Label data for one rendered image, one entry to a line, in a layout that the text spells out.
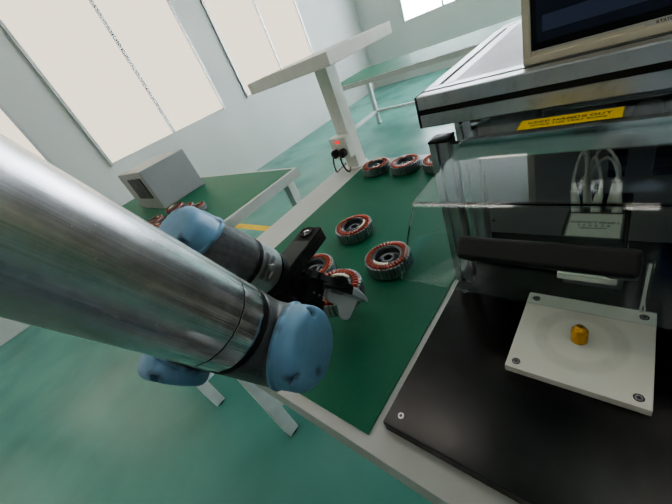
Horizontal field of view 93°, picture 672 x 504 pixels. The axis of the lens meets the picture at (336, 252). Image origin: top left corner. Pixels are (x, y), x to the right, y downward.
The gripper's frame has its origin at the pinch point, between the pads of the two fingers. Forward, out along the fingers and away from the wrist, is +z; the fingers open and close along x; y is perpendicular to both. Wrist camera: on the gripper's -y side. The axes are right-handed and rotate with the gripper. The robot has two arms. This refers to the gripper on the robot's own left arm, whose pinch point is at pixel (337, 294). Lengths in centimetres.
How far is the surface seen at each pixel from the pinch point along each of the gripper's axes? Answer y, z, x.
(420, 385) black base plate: 13.0, -1.0, 18.9
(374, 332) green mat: 5.7, 5.4, 6.6
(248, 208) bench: -46, 37, -86
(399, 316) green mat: 1.7, 7.7, 10.3
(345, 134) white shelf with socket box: -72, 32, -34
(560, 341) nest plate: 3.1, 3.2, 36.3
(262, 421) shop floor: 46, 69, -72
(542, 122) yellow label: -18.3, -17.1, 34.4
